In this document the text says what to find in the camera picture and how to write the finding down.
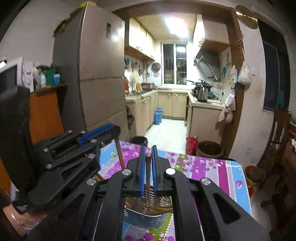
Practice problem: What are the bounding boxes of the wooden chopstick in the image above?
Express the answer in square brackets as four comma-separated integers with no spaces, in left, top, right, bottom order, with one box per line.
[115,138,125,170]
[145,152,151,206]

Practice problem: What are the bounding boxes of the kitchen window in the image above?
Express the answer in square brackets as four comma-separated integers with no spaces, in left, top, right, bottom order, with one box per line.
[162,43,187,85]

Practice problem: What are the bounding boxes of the blue perforated utensil holder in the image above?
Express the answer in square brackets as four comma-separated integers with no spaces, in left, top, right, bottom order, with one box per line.
[124,197,173,230]

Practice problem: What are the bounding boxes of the orange wooden cabinet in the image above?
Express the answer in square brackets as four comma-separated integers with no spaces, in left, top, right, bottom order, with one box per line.
[1,85,64,191]

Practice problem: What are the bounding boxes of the colourful floral tablecloth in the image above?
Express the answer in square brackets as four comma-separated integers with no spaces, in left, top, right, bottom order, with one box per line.
[93,147,264,240]

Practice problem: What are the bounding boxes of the brown ceramic pot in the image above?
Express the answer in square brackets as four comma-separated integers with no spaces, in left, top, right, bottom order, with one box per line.
[196,141,224,159]

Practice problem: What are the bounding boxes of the wooden chair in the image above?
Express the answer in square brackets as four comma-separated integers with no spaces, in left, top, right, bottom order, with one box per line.
[257,108,292,189]

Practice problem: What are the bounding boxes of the white microwave oven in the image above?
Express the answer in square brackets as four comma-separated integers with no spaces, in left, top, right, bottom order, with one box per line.
[0,57,35,93]

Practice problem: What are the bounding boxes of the blue gas cylinder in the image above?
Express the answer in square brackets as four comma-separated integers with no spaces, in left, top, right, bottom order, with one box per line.
[154,107,163,125]

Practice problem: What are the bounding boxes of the steel electric kettle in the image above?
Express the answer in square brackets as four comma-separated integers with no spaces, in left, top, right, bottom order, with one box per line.
[194,84,212,102]

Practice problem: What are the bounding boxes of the grey tall refrigerator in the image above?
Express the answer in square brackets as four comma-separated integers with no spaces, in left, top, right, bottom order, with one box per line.
[53,3,129,141]

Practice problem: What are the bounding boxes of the white hanging plastic bag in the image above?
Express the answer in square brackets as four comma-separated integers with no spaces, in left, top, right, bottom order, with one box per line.
[237,61,252,86]

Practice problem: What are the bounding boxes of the dark blue room window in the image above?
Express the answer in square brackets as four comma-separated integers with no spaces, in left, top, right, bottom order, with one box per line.
[258,20,290,111]

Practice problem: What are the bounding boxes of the steel range hood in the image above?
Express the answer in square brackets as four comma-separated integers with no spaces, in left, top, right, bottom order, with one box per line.
[194,49,221,81]

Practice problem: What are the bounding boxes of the round gold wall clock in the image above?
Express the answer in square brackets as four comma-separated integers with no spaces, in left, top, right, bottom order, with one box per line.
[235,5,258,30]

